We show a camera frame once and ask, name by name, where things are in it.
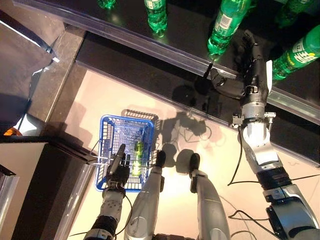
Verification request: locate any robot left leg silver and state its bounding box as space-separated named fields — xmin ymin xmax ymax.
xmin=123 ymin=149 xmax=167 ymax=240

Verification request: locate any green Sprite bottle yellow cap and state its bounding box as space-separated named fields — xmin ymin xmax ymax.
xmin=131 ymin=140 xmax=147 ymax=177
xmin=143 ymin=0 xmax=168 ymax=38
xmin=206 ymin=0 xmax=252 ymax=56
xmin=271 ymin=24 xmax=320 ymax=81
xmin=274 ymin=0 xmax=320 ymax=29
xmin=96 ymin=0 xmax=117 ymax=10

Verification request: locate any robot leg silver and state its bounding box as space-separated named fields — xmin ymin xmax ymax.
xmin=188 ymin=152 xmax=231 ymax=240
xmin=123 ymin=149 xmax=167 ymax=240

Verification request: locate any robot right hand black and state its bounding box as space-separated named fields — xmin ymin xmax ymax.
xmin=209 ymin=29 xmax=274 ymax=101

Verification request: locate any robot left hand black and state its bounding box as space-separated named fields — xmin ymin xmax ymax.
xmin=106 ymin=143 xmax=131 ymax=190

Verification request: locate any robot right leg silver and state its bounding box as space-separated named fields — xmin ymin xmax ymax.
xmin=188 ymin=152 xmax=231 ymax=240

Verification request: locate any blue plastic shopping basket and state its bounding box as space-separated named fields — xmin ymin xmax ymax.
xmin=94 ymin=114 xmax=155 ymax=193

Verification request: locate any brown backdrop curtain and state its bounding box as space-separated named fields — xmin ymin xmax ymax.
xmin=0 ymin=9 xmax=87 ymax=126

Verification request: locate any small orange object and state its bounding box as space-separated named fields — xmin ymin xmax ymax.
xmin=3 ymin=126 xmax=23 ymax=137

